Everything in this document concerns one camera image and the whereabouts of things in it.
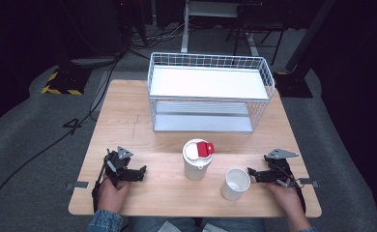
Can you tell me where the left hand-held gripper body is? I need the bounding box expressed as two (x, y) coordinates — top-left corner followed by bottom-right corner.
(102, 146), (134, 189)

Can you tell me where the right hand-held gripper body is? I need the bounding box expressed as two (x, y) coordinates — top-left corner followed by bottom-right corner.
(263, 148), (300, 189)

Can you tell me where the white cup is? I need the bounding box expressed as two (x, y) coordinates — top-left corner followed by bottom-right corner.
(220, 167), (251, 202)

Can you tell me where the white tumbler with red flap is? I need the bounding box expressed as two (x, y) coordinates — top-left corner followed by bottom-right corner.
(182, 138), (216, 182)

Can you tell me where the white wire shelf rack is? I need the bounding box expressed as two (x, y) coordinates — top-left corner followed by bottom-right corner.
(146, 51), (276, 134)

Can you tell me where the person's right hand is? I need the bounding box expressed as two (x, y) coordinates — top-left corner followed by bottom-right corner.
(266, 181), (304, 217)

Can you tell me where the person's left hand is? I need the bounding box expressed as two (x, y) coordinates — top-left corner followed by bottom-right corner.
(97, 177), (131, 215)

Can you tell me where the grey tape piece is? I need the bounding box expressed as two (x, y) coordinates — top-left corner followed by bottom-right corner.
(65, 181), (90, 190)
(298, 177), (320, 189)

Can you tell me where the yellow-black striped stand base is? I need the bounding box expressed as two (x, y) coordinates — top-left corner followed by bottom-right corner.
(41, 66), (93, 97)

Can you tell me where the black slanted stand with base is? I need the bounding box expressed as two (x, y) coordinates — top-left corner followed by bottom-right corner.
(273, 0), (337, 100)

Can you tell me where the black chair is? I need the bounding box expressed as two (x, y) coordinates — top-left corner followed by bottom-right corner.
(224, 2), (289, 67)

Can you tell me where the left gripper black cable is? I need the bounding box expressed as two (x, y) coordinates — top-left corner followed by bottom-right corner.
(91, 159), (109, 215)

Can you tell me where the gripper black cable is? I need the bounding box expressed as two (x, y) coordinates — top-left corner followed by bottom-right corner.
(91, 159), (109, 215)
(289, 173), (307, 215)

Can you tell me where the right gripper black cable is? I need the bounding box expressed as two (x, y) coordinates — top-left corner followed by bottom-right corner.
(289, 173), (307, 215)

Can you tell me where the long black floor cable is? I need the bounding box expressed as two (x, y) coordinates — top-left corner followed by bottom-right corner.
(0, 54), (123, 232)

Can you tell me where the bundle of floor cables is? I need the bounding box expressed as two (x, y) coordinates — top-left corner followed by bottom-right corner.
(125, 21), (194, 52)

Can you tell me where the white desk frame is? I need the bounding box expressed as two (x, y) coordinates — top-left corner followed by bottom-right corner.
(180, 0), (261, 58)

